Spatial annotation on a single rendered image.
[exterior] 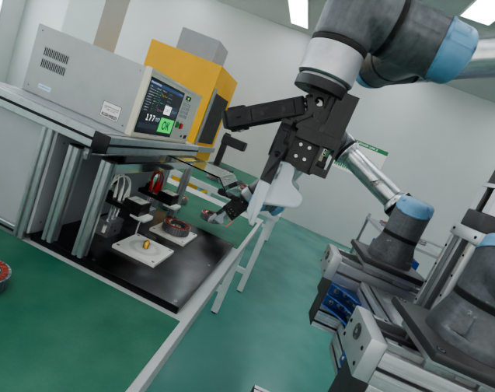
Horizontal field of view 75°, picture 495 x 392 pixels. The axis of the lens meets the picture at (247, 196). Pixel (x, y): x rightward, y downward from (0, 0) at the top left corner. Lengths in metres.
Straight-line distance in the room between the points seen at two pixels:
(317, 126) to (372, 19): 0.14
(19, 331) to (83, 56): 0.75
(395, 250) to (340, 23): 0.88
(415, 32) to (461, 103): 6.39
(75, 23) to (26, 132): 4.24
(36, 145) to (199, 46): 4.32
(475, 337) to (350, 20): 0.59
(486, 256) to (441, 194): 5.98
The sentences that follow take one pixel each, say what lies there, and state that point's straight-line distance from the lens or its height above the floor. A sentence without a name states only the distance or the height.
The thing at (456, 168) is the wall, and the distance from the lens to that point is 6.79.
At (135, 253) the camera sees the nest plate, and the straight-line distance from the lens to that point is 1.08.
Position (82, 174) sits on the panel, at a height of 0.94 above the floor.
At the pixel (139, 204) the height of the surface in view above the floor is 0.92.
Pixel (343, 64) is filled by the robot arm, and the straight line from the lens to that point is 0.44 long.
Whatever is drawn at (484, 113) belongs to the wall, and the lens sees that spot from 6.97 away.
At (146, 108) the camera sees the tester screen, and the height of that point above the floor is 1.21.
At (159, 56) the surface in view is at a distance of 5.10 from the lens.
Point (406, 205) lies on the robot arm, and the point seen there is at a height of 1.23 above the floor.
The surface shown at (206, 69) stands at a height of 1.83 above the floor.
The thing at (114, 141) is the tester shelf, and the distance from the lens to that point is 0.91.
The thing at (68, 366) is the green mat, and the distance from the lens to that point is 0.73.
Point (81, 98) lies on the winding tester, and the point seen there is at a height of 1.16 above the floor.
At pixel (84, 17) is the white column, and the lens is 5.19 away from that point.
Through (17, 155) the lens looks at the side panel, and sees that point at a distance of 1.08.
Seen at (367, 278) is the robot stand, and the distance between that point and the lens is 1.20.
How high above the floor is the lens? 1.25
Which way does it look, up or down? 10 degrees down
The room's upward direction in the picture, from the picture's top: 23 degrees clockwise
